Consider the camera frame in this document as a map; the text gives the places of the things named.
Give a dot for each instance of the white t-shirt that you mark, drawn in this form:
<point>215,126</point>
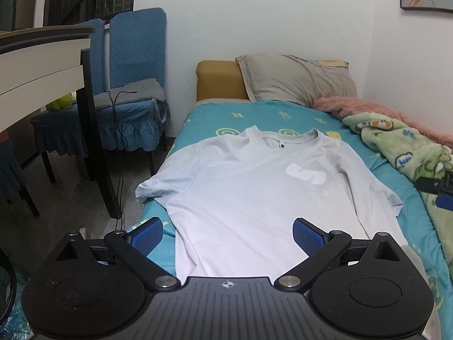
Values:
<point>247,191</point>

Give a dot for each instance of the bed with teal smiley sheet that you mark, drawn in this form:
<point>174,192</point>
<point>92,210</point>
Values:
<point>198,120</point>

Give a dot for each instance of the blue plastic bag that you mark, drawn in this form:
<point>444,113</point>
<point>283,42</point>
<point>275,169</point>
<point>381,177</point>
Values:
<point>14,322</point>

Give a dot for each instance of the blue covered chair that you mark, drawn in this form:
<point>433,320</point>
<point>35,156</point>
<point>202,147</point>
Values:
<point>138,49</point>
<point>10,163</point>
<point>97,60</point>

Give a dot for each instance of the mustard headboard cushion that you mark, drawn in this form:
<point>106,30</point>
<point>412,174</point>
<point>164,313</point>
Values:
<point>219,79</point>

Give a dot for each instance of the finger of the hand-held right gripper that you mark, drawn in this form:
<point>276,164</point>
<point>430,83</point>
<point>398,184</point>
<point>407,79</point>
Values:
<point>433,186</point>
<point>446,202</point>

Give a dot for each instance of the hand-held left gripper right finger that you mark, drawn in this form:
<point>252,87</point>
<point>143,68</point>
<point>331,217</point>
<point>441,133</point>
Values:
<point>306,237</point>

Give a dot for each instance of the yellow pillow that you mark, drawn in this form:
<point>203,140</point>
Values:
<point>336,63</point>

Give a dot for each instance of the white table with black legs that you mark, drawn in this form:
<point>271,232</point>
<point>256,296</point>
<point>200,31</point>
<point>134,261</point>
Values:
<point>35,78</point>

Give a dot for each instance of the grey cloth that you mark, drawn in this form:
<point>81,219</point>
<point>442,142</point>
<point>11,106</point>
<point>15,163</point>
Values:
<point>141,88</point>

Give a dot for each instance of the grey pillow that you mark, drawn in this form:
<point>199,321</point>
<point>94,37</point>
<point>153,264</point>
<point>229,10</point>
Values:
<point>293,78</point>

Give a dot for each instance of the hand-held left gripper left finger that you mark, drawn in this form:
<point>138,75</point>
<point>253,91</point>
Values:
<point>148,237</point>

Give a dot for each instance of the yellow green fruit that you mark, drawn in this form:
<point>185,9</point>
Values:
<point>60,103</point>

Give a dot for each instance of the pink fluffy blanket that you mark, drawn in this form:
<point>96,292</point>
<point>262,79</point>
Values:
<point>361,108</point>

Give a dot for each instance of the dark green board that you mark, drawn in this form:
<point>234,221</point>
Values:
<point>9,3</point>

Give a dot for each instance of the green printed blanket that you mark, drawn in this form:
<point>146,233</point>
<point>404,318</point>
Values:
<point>396,141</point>

